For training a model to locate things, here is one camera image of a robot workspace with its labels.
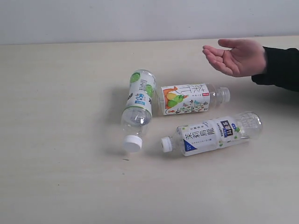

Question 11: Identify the orange pear label tea bottle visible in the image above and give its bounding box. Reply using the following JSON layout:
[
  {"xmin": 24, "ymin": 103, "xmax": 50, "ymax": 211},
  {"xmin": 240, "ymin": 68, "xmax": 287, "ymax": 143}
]
[{"xmin": 156, "ymin": 83, "xmax": 230, "ymax": 116}]

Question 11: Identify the black sleeved forearm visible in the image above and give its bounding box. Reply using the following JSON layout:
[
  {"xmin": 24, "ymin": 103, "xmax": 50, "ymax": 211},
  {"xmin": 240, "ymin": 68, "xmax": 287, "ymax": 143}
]
[{"xmin": 251, "ymin": 47, "xmax": 299, "ymax": 92}]

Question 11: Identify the jasmine oolong clear bottle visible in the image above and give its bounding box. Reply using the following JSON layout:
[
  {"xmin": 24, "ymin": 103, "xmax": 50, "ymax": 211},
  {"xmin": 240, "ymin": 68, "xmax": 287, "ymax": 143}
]
[{"xmin": 161, "ymin": 112, "xmax": 263, "ymax": 156}]

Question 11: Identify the lime label white-capped bottle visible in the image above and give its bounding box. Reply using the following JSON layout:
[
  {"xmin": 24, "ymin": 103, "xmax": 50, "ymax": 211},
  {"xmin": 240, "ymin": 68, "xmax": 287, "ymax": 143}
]
[{"xmin": 121, "ymin": 70, "xmax": 156, "ymax": 153}]

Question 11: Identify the bare open human hand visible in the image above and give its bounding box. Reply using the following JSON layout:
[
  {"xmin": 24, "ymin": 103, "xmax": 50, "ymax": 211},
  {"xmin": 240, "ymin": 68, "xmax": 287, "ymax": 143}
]
[{"xmin": 203, "ymin": 39, "xmax": 267, "ymax": 77}]

